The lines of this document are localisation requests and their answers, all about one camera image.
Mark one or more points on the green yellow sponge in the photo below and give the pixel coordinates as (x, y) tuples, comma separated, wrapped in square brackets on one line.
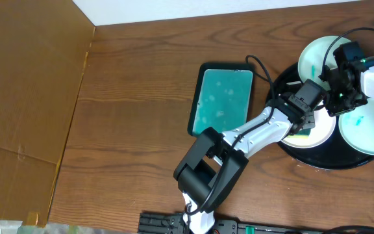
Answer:
[(303, 133)]

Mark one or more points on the mint plate top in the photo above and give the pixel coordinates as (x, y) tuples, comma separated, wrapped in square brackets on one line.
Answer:
[(311, 60)]

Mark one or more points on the green rectangular water tray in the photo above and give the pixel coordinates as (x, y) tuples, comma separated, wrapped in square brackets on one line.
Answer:
[(221, 98)]

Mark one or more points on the white plate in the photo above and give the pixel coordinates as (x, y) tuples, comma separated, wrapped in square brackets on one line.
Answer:
[(322, 126)]

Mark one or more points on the black round tray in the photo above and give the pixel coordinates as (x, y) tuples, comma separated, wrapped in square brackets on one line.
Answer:
[(333, 153)]

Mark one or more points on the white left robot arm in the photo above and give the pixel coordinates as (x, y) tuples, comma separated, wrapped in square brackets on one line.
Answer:
[(211, 167)]

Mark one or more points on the mint plate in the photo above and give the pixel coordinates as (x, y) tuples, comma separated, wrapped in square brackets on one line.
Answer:
[(357, 128), (311, 60)]

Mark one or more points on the brown cardboard panel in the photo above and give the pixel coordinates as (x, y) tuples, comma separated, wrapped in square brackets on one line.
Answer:
[(43, 50)]

